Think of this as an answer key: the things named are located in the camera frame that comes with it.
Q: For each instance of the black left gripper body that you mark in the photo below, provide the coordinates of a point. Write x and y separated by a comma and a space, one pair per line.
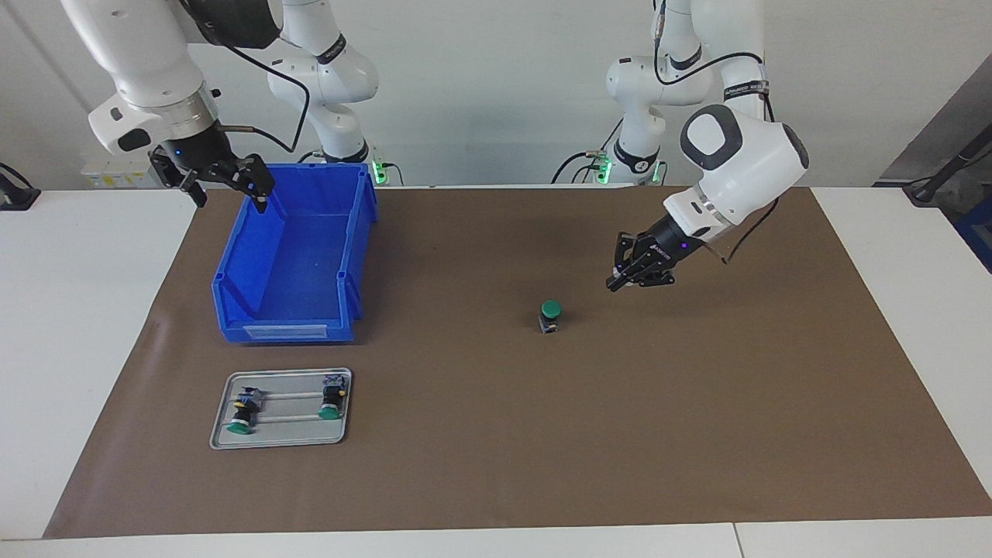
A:
676, 242

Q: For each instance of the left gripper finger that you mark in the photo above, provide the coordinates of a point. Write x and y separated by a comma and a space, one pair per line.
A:
655, 273
629, 260

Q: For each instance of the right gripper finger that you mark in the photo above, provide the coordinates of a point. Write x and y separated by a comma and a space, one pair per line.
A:
178, 175
256, 178

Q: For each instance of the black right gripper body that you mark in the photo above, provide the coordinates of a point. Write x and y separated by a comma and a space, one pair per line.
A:
198, 147

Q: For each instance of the green push button switch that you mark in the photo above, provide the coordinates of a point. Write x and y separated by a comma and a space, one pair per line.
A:
243, 411
332, 397
550, 311

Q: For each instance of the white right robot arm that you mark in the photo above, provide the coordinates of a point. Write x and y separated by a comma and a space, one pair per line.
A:
136, 54

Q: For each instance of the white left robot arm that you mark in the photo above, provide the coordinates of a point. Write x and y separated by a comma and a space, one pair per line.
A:
744, 163

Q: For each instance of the white power strip box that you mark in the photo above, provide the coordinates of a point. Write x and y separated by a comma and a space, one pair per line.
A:
105, 177

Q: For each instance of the blue plastic storage bin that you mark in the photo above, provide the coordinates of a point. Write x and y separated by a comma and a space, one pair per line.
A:
298, 263

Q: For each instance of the brown table mat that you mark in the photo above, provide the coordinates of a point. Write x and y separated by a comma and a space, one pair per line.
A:
620, 426

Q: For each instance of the silver metal tray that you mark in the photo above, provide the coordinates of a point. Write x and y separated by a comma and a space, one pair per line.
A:
291, 430

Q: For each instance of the black tripod stand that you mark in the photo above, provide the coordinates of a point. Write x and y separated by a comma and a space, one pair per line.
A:
930, 186

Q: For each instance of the blue box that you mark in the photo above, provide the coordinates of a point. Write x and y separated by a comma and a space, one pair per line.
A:
978, 232

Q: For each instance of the black camera stand base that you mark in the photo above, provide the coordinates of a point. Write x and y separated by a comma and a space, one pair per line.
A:
15, 198

